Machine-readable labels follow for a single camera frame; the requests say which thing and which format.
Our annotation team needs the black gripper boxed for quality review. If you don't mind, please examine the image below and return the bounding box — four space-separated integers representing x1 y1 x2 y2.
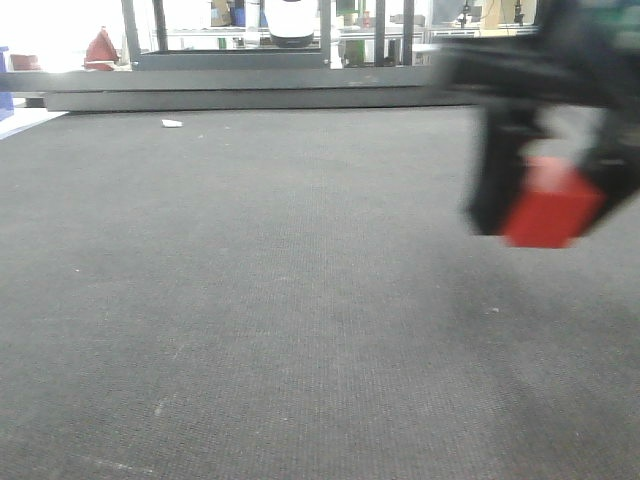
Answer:
429 1 639 236

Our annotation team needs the red magnetic block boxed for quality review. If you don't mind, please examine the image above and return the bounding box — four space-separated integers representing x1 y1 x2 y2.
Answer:
499 156 605 249

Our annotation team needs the dark grey table mat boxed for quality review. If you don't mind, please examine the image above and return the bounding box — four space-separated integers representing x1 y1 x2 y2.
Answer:
1 108 639 479

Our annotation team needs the small white paper scrap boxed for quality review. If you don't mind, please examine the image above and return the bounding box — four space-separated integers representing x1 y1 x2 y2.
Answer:
161 119 183 128

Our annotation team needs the red bag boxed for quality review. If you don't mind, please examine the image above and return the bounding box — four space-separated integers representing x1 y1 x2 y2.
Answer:
83 26 119 71

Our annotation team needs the blue plastic crate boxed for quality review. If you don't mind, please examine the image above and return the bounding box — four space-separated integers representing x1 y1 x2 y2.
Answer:
0 45 14 121

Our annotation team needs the black metal shelf frame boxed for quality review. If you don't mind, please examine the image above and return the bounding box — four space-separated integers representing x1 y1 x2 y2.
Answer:
121 1 419 71

